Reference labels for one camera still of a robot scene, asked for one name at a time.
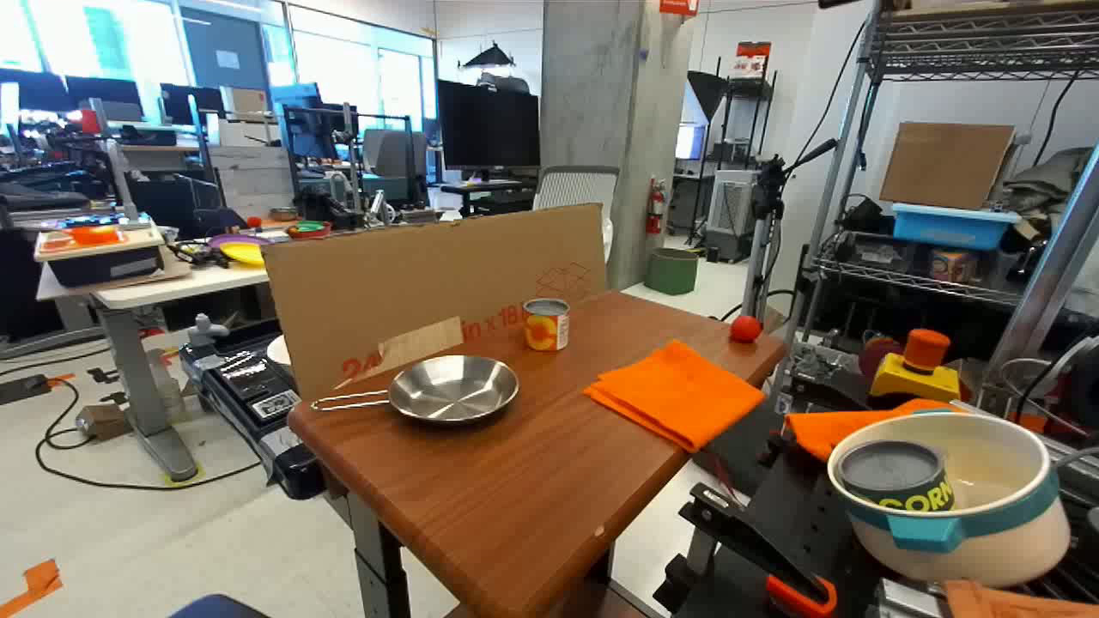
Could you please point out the orange cloth under bowl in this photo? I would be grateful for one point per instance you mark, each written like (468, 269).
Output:
(830, 430)

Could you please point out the orange ball toy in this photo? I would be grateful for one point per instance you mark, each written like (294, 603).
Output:
(747, 331)

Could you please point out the brown cardboard sheet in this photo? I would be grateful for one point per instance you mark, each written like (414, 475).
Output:
(380, 304)

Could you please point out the black monitor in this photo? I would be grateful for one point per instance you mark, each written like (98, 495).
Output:
(484, 126)

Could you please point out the brown cardboard panel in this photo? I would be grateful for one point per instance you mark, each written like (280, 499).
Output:
(946, 162)

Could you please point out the orange labelled tin can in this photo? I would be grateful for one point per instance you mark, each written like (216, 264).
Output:
(546, 326)

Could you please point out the wooden table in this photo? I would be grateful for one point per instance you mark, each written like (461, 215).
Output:
(515, 491)

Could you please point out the green round stool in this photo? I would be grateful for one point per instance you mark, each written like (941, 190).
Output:
(670, 269)

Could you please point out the aluminium frame post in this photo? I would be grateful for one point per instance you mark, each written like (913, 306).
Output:
(1047, 262)

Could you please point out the blue plastic bin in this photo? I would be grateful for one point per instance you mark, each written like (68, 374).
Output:
(947, 228)

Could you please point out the camera on tripod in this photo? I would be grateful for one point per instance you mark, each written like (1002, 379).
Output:
(763, 228)

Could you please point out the white standing desk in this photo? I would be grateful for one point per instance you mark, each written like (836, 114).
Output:
(137, 345)

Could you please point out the black controller box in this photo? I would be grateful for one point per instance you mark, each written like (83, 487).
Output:
(255, 399)

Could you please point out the yellow disc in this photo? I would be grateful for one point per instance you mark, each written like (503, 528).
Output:
(242, 254)

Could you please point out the silver metal pan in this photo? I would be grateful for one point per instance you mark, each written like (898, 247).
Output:
(453, 390)

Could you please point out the corn tin can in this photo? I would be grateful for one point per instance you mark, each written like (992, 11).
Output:
(898, 475)

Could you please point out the white bowl teal band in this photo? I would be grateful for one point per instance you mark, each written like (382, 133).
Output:
(1007, 520)

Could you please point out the yellow box orange button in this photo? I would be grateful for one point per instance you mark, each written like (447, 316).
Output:
(919, 367)

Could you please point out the red fire extinguisher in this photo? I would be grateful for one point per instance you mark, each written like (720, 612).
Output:
(654, 206)

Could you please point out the white black box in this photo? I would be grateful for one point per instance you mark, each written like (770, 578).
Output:
(101, 254)

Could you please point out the orange folded cloth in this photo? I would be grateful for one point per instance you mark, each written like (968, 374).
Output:
(675, 393)

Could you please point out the blue chair seat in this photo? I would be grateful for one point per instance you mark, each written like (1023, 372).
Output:
(216, 604)

